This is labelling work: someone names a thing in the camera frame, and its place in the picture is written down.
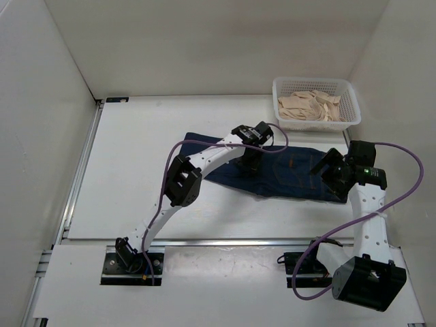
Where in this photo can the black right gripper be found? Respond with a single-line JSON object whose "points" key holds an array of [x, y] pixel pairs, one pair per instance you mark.
{"points": [[339, 189]]}

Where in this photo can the black label sticker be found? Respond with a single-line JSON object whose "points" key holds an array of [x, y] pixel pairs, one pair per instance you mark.
{"points": [[117, 99]]}

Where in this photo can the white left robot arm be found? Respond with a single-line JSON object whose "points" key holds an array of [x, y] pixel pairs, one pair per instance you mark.
{"points": [[182, 179]]}

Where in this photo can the beige cloth in basket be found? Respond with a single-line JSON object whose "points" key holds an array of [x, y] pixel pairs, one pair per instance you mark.
{"points": [[310, 106]]}

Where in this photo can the aluminium frame rail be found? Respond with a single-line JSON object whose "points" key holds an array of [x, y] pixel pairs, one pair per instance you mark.
{"points": [[347, 136], [70, 203], [232, 242]]}

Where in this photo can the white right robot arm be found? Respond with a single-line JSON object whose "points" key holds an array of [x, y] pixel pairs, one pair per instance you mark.
{"points": [[368, 277]]}

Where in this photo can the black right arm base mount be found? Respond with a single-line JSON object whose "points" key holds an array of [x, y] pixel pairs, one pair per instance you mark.
{"points": [[322, 267]]}

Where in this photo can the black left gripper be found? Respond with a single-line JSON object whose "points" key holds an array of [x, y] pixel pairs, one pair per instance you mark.
{"points": [[251, 165]]}

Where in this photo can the dark blue denim trousers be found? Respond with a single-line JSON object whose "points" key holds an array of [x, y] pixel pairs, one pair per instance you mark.
{"points": [[284, 172]]}

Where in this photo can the white plastic perforated basket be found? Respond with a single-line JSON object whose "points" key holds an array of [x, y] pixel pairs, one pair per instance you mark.
{"points": [[348, 106]]}

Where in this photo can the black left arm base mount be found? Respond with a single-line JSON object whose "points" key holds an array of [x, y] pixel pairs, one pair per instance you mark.
{"points": [[139, 273]]}

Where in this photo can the aluminium frame rail left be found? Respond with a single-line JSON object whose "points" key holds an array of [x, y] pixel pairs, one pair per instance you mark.
{"points": [[70, 203]]}

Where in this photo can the aluminium frame rail front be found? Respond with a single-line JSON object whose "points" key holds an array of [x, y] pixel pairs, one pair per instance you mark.
{"points": [[232, 242]]}

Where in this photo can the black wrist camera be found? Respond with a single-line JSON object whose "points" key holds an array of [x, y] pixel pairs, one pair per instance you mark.
{"points": [[361, 153], [263, 133]]}

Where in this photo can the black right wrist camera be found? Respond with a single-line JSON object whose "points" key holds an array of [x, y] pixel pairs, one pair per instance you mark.
{"points": [[361, 153]]}

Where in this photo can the aluminium frame rail right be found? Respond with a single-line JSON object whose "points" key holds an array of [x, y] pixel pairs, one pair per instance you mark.
{"points": [[347, 136]]}

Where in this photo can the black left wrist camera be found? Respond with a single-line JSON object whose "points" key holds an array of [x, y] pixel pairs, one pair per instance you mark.
{"points": [[263, 133]]}

